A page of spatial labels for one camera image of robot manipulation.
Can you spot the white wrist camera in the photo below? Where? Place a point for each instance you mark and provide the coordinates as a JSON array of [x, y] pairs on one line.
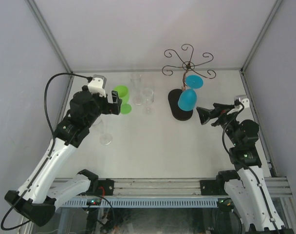
[[241, 102], [97, 85]]

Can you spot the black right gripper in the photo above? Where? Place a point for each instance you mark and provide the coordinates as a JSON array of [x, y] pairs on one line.
[[206, 114]]

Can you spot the green plastic wine glass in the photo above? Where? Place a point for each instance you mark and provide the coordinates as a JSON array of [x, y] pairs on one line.
[[123, 93]]

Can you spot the clear tall champagne flute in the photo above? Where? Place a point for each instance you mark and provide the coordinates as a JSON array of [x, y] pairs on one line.
[[136, 80]]

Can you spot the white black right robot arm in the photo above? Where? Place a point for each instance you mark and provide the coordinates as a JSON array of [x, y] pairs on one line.
[[245, 185]]

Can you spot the metal wine glass rack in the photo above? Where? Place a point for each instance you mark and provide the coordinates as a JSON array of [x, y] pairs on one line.
[[188, 66]]

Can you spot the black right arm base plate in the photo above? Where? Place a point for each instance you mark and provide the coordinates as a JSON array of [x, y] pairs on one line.
[[211, 187]]

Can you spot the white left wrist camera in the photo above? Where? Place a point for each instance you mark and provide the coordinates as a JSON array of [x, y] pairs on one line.
[[97, 85]]

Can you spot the blue slotted cable duct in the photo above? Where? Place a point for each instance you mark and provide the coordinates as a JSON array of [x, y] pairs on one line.
[[174, 202]]

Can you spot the clear flute glass front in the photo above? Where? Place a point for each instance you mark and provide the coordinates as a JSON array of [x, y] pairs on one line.
[[100, 126]]

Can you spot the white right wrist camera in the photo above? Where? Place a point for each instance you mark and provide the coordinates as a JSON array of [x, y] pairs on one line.
[[241, 102]]

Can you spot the blue plastic wine glass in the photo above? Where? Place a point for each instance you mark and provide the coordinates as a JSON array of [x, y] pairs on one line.
[[188, 98]]

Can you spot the clear wine glass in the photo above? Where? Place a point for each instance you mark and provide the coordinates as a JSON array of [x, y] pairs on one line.
[[148, 99]]

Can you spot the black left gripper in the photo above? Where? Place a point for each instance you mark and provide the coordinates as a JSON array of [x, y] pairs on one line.
[[113, 108]]

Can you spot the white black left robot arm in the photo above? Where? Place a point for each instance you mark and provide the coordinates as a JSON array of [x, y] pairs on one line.
[[36, 200]]

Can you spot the aluminium mounting rail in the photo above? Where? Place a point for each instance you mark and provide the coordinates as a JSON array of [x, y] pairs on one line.
[[185, 187]]

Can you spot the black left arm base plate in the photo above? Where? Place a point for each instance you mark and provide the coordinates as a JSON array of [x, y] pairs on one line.
[[101, 187]]

